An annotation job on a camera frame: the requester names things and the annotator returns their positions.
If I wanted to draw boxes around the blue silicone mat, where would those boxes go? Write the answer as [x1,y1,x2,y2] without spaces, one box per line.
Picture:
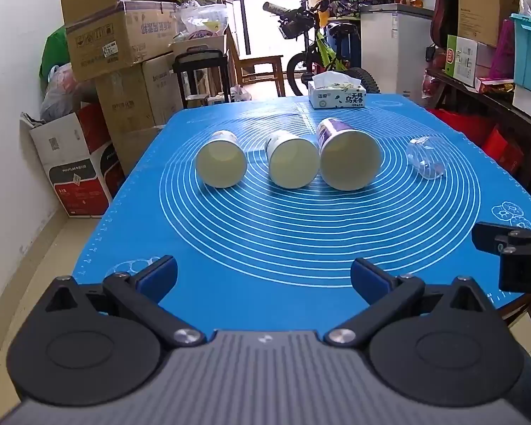
[73,93,531,319]

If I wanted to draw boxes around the clear plastic cup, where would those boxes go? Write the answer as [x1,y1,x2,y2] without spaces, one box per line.
[406,136,447,181]

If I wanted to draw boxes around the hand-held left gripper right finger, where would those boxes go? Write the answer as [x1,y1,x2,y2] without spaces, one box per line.
[325,257,493,349]

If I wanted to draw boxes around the green bag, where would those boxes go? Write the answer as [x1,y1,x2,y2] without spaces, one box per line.
[38,27,72,83]

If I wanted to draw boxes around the tall brown cardboard box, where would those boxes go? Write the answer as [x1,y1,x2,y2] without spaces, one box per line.
[457,0,525,47]

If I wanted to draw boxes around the plastic bag with red contents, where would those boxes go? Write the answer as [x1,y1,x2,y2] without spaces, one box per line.
[40,63,99,123]

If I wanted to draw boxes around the dark wooden side table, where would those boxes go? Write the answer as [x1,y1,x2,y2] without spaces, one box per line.
[424,68,531,198]

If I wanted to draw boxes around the open brown cardboard box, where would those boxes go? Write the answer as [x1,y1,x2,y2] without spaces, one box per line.
[60,0,180,83]

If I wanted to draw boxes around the white chest freezer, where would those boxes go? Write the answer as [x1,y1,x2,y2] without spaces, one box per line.
[359,3,435,108]

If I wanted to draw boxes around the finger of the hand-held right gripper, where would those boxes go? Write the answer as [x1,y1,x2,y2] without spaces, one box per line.
[471,221,531,256]

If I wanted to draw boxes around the white paper cup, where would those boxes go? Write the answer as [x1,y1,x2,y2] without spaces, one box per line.
[195,130,249,189]
[264,130,320,189]

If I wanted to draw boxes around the purple print paper cup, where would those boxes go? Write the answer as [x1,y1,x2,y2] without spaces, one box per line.
[316,118,384,192]

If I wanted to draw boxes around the large brown cardboard box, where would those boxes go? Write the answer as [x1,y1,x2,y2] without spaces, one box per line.
[95,52,185,134]

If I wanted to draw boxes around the wooden chair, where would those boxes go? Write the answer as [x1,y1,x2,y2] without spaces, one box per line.
[227,27,286,98]

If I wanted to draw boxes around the black metal rack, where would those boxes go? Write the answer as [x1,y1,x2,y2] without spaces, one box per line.
[172,48,230,109]

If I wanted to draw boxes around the dark red bag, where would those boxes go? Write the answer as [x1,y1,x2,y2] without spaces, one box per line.
[429,0,460,50]

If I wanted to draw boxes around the clear plastic bag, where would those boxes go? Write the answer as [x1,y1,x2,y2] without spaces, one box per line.
[176,2,229,40]

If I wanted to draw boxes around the white and red carton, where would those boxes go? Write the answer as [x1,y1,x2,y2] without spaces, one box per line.
[29,102,126,219]

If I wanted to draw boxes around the green and white box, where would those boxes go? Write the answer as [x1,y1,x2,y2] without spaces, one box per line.
[444,34,497,89]

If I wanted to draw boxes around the red gift bags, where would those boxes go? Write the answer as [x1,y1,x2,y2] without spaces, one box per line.
[428,108,525,174]

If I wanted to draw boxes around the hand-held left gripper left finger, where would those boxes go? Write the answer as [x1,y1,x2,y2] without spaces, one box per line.
[40,254,206,349]

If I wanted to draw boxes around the green bicycle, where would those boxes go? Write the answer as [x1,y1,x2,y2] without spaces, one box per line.
[262,0,382,97]

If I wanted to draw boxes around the tissue box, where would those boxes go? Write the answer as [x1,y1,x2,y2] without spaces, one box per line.
[308,71,367,110]

